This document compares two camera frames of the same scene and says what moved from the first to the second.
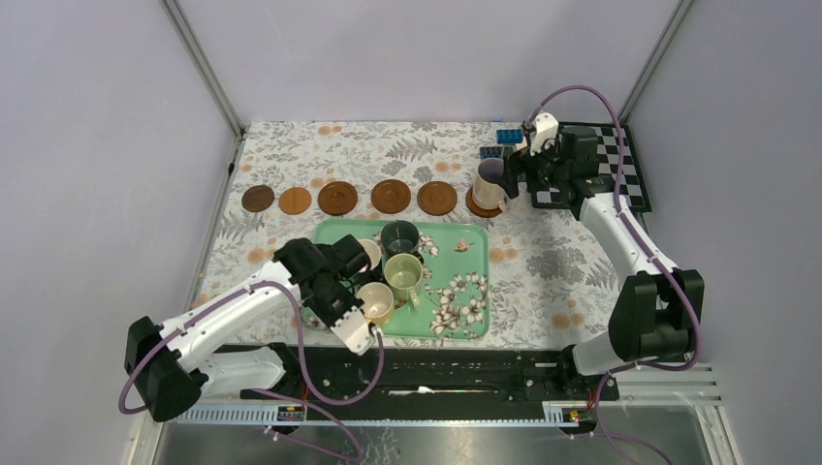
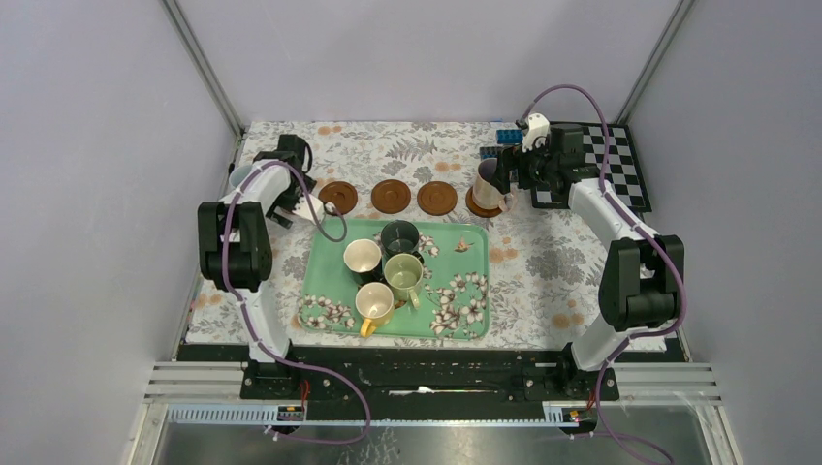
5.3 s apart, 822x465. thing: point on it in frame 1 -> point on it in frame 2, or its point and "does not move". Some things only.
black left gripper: (352, 301) -> (306, 187)
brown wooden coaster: (391, 196) does not move
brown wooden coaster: (337, 198) does not move
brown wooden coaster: (479, 211) does not move
